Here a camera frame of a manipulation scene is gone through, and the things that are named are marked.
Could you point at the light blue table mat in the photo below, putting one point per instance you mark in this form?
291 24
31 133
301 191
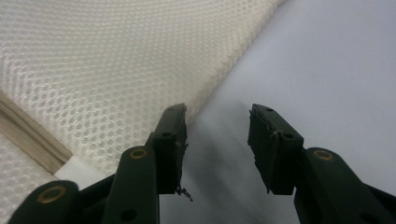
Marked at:
311 62

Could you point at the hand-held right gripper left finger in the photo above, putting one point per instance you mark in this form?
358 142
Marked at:
169 149

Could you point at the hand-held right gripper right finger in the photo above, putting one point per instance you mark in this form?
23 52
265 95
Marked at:
277 155

